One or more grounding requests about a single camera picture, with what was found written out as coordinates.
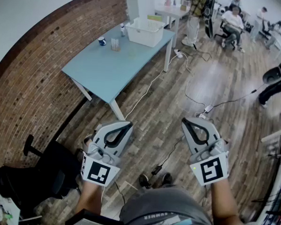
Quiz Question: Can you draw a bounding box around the person's shoe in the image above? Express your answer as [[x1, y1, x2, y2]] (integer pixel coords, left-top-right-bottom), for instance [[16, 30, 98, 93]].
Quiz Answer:
[[138, 173, 152, 188], [161, 172, 173, 186]]

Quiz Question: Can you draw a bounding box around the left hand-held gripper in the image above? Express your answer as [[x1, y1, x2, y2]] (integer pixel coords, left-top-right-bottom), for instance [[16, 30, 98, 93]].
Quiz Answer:
[[80, 117, 134, 189]]

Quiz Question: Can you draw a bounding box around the wooden card stand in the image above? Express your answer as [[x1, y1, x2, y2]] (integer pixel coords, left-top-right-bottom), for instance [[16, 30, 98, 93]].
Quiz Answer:
[[110, 37, 122, 52]]

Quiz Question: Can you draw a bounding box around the black tablet device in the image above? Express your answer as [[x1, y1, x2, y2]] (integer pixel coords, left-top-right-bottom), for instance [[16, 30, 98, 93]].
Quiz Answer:
[[65, 208, 126, 225]]

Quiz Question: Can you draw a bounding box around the person's left shoe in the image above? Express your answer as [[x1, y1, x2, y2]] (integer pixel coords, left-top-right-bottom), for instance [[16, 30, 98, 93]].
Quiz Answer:
[[138, 173, 152, 188]]

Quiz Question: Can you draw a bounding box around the person's left hand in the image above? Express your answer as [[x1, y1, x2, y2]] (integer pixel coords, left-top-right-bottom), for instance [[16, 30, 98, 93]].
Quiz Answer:
[[83, 134, 94, 153]]

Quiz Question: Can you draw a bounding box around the white metal rack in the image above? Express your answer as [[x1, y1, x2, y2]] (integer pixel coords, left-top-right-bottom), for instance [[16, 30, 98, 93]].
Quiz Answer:
[[251, 125, 281, 225]]

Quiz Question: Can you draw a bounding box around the black green office chair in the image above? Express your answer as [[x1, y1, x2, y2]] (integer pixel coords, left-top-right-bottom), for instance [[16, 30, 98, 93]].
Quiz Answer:
[[202, 0, 218, 40]]

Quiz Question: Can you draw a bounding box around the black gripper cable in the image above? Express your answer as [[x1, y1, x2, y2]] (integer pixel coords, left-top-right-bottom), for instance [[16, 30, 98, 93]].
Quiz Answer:
[[202, 185, 209, 205]]

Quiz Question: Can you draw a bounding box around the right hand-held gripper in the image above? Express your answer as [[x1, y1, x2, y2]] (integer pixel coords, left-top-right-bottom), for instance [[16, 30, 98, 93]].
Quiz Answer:
[[178, 116, 233, 188]]

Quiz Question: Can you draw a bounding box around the person's right forearm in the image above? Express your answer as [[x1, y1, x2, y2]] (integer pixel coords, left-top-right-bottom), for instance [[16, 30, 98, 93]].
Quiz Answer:
[[206, 178, 247, 225]]

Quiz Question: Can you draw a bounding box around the black power adapter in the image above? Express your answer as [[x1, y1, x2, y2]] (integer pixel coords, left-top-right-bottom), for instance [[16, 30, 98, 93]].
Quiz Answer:
[[151, 165, 163, 176]]

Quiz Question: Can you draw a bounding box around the white background table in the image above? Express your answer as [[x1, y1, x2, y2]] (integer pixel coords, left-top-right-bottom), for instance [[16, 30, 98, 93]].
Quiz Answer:
[[152, 2, 192, 50]]

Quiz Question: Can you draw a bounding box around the white plastic basket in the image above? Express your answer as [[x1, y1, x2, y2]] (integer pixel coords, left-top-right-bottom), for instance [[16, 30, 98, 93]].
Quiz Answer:
[[124, 16, 166, 48]]

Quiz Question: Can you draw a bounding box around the person's right shoe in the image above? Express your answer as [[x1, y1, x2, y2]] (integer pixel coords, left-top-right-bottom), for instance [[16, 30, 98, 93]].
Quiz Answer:
[[161, 172, 173, 186]]

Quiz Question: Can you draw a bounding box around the white side table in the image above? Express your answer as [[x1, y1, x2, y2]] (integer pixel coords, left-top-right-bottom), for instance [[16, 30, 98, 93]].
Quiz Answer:
[[0, 194, 22, 225]]

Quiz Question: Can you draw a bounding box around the person's grey t-shirt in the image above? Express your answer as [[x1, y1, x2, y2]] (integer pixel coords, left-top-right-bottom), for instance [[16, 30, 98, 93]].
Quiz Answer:
[[119, 182, 266, 225]]

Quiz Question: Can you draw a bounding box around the person's left forearm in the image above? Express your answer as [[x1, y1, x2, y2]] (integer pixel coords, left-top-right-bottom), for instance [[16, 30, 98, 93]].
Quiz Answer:
[[75, 179, 105, 218]]

